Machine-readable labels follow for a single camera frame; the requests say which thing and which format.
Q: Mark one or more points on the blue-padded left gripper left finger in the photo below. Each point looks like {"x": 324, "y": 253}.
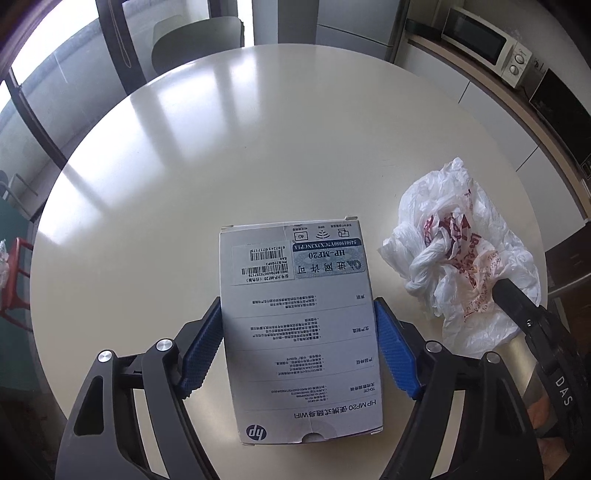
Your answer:
{"x": 197, "y": 345}

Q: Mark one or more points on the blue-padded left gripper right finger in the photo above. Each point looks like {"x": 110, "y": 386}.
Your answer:
{"x": 401, "y": 345}

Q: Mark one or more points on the white HP product box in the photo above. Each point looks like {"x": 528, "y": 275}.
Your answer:
{"x": 300, "y": 331}

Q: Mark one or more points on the white red plastic bag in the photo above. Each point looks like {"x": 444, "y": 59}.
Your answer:
{"x": 450, "y": 247}

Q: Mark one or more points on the red chair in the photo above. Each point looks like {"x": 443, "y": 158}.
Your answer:
{"x": 10, "y": 296}

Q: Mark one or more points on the black microwave oven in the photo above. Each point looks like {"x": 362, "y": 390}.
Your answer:
{"x": 564, "y": 114}

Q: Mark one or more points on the grey green chair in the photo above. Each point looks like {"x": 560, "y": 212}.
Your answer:
{"x": 176, "y": 42}

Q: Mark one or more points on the white microwave oven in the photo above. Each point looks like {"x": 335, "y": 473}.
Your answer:
{"x": 502, "y": 54}

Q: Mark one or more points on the silver refrigerator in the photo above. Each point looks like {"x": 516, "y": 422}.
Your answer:
{"x": 371, "y": 27}

